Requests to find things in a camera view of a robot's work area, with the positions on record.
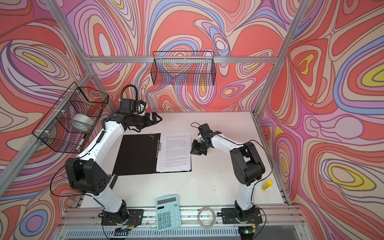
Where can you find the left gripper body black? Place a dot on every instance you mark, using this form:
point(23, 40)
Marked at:
point(139, 121)

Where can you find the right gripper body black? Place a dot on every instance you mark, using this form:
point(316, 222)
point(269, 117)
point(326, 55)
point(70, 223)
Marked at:
point(202, 146)

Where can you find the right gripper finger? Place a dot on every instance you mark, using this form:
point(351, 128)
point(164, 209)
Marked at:
point(202, 151)
point(194, 151)

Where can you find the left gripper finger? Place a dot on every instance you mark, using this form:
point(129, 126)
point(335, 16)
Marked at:
point(156, 118)
point(150, 123)

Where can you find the printed paper stack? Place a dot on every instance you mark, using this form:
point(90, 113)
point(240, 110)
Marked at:
point(175, 153)

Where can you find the white folder black inside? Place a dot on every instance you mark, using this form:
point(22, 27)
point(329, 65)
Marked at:
point(137, 155)

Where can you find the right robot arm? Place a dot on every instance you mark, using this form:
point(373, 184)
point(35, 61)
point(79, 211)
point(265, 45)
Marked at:
point(247, 165)

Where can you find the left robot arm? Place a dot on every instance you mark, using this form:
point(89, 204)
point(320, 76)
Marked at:
point(85, 173)

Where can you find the metal folder clip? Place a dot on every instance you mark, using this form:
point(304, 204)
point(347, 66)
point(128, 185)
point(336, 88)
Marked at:
point(158, 148)

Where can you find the black marker pen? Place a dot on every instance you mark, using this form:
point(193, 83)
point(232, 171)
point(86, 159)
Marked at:
point(79, 145)

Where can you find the yellow marker pen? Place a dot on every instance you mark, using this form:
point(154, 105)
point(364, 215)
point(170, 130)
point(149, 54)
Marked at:
point(267, 185)

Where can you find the teal calculator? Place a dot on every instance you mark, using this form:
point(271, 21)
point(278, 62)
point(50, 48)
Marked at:
point(168, 213)

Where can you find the black wire basket back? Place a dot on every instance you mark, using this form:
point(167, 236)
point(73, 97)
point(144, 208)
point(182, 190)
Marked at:
point(183, 68)

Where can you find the black wire basket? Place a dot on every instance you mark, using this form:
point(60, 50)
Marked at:
point(74, 114)
point(183, 68)

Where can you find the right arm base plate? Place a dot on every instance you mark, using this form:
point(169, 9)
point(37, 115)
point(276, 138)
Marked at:
point(238, 216)

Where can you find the black wire basket left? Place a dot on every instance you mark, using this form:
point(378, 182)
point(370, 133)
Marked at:
point(74, 114)

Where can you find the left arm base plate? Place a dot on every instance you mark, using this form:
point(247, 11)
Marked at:
point(132, 218)

